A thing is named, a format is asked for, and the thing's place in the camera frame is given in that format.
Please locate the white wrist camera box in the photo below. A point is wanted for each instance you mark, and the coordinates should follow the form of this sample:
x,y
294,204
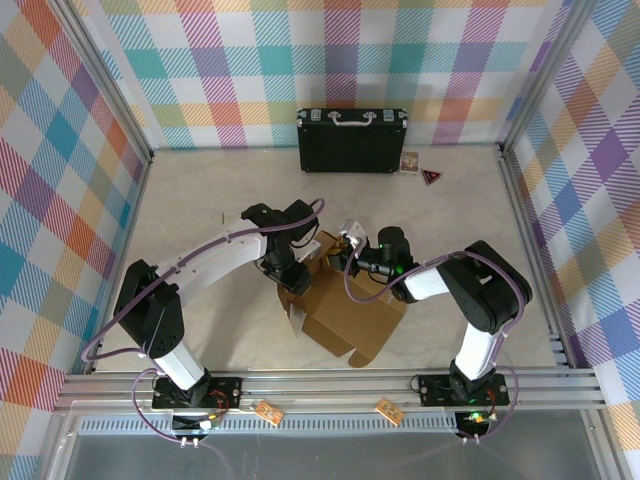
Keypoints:
x,y
307,250
352,230

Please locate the left black connector board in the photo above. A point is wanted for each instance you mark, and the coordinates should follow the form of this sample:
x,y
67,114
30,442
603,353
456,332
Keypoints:
x,y
197,424

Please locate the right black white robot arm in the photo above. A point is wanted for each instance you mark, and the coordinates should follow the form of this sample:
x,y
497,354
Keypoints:
x,y
475,350

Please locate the red black triangle sticker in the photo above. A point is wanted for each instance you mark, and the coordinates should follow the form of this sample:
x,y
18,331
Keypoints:
x,y
431,176

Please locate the orange printed tag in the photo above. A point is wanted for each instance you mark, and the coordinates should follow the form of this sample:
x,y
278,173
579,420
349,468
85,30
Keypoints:
x,y
268,413
389,410

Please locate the left aluminium frame post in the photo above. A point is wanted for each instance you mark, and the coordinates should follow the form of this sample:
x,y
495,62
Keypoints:
x,y
100,80

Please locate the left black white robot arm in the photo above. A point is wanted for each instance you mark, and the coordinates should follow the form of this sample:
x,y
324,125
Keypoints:
x,y
215,255

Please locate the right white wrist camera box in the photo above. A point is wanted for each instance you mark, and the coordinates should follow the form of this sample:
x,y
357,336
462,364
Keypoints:
x,y
352,230

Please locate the right black connector board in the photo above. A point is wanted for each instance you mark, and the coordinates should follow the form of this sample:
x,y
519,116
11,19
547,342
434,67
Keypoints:
x,y
472,422

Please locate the black connector board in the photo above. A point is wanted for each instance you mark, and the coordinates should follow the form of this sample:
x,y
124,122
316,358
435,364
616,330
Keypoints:
x,y
472,422
197,424

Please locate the brown cardboard box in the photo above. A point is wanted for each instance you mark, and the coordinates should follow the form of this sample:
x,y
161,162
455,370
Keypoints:
x,y
350,310

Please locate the right aluminium side rail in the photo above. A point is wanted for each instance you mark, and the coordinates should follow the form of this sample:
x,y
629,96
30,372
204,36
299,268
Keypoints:
x,y
525,225

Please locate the aluminium frame post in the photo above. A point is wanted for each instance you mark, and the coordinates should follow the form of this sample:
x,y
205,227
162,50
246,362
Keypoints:
x,y
545,75
100,80

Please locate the right aluminium frame post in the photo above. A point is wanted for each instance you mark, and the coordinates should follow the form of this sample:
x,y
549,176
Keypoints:
x,y
545,75

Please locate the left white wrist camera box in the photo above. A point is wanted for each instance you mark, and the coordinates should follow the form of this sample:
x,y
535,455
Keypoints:
x,y
307,250

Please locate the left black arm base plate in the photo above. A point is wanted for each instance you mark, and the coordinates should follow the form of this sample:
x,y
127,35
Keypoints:
x,y
227,390

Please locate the small printed card pack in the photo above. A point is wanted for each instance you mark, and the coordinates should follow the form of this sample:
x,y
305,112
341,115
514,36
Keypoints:
x,y
409,163

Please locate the aluminium frame rail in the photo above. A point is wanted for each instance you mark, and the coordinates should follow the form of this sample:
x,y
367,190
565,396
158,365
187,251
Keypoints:
x,y
325,387

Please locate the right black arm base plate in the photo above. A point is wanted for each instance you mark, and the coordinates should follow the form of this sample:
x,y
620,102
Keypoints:
x,y
435,390

